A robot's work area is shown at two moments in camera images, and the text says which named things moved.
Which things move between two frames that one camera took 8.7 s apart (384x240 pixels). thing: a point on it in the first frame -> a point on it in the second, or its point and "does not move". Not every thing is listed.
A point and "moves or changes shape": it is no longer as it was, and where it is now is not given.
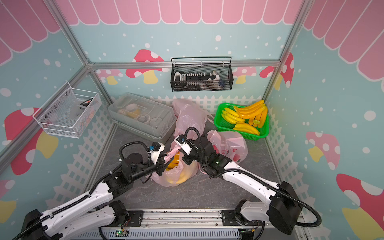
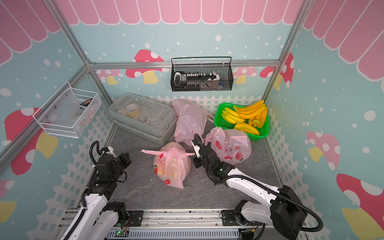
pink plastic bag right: [229, 143] does not move
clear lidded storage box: [148, 118] does not move
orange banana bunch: [257, 112] does not move
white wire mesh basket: [67, 111] does not move
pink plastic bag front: [183, 173] moves or changes shape
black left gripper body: [147, 171] -> [122, 163]
